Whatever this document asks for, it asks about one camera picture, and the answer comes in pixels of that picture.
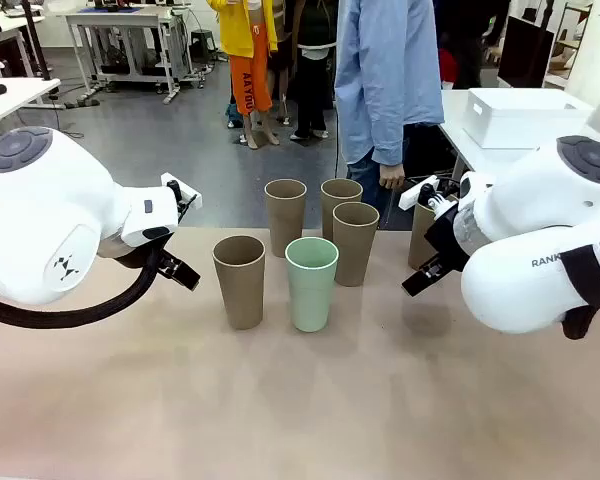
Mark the grey framed workbench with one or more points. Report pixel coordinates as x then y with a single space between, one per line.
125 45

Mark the person in black clothes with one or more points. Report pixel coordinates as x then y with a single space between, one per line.
310 65

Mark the black pole stand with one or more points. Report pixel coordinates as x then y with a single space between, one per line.
35 40

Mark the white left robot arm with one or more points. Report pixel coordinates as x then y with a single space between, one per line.
40 210

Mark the white plastic basket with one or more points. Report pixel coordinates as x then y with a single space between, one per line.
525 117

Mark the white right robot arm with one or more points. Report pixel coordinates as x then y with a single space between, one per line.
520 280

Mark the figure in yellow jacket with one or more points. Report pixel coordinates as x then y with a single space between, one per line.
247 50

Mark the white side desk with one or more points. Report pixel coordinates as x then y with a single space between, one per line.
15 97

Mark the black computer monitor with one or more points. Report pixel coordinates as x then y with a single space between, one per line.
525 52

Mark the green plastic cup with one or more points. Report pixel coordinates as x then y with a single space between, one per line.
311 290

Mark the person's left forearm blue sleeve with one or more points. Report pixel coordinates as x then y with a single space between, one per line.
387 135

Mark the black chair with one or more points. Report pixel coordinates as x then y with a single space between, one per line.
430 150

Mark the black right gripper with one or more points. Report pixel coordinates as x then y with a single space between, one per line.
450 240

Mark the red cloth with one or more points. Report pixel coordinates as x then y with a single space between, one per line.
447 67

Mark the white table with basket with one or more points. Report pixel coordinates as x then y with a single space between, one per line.
455 125

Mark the black stool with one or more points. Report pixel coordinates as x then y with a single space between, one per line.
202 42

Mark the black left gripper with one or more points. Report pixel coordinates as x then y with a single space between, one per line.
137 254

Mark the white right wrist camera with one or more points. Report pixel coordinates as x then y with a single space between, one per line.
415 196

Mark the brown plastic cup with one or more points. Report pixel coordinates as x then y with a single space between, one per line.
355 250
420 240
239 285
341 205
285 220

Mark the person's left hand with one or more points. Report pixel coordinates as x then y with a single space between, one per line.
392 177

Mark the person in blue shirt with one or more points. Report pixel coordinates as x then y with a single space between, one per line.
380 75

